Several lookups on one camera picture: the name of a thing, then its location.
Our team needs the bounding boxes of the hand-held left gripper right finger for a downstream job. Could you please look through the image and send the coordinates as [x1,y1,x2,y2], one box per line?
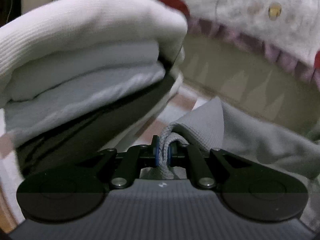
[168,140,252,190]

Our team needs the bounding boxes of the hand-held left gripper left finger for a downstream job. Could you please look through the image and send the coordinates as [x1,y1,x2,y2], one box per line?
[76,135,160,189]

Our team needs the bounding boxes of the grey ribbed garment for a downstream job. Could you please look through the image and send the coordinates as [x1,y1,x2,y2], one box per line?
[140,96,320,181]

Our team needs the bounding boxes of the checked rug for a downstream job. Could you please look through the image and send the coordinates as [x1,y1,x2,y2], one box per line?
[0,81,209,232]

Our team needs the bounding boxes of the light grey folded garment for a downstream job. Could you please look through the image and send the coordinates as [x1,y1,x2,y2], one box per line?
[4,62,172,137]

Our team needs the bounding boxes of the beige bed base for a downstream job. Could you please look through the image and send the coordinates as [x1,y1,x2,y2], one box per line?
[177,33,320,141]

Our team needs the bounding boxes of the white folded garment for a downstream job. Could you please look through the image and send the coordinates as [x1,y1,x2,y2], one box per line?
[7,41,166,102]

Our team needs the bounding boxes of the white ribbed folded sweater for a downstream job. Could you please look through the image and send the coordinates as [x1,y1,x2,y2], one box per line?
[0,0,188,81]

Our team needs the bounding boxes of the white printed quilt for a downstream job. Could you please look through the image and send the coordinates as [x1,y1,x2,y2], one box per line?
[105,0,320,91]

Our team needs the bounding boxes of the dark wooden desk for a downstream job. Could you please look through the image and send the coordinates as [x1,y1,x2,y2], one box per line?
[0,0,22,28]

